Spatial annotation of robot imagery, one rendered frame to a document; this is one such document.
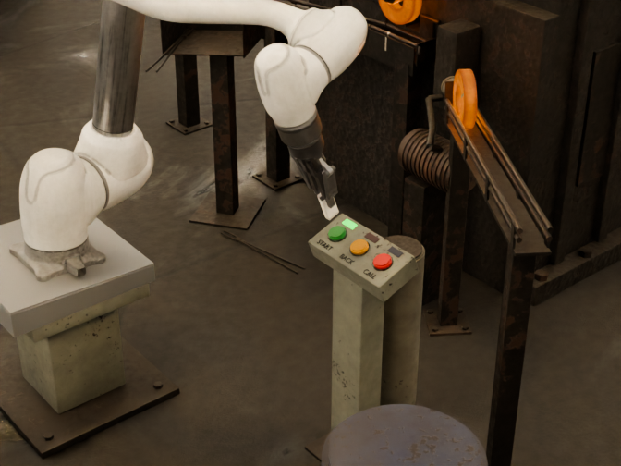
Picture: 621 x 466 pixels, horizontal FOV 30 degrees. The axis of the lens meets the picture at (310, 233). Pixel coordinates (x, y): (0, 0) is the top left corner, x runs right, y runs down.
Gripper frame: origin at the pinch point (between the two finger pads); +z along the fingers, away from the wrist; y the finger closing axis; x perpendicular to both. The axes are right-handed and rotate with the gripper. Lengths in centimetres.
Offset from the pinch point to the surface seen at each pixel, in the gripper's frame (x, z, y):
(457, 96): -57, 20, 20
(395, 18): -73, 20, 60
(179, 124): -44, 88, 173
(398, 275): 0.3, 10.7, -19.3
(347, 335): 11.1, 28.6, -7.5
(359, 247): 0.7, 8.5, -7.8
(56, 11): -65, 96, 310
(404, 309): -4.7, 34.3, -8.5
